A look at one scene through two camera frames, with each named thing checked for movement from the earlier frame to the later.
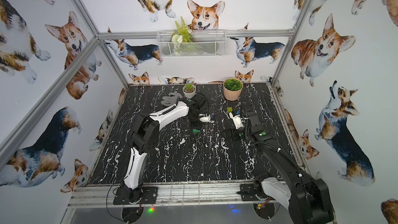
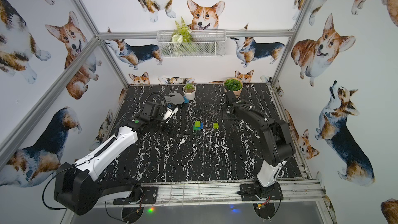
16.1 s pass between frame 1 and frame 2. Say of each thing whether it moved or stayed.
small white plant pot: stayed
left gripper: moved
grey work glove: stayed
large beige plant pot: stayed
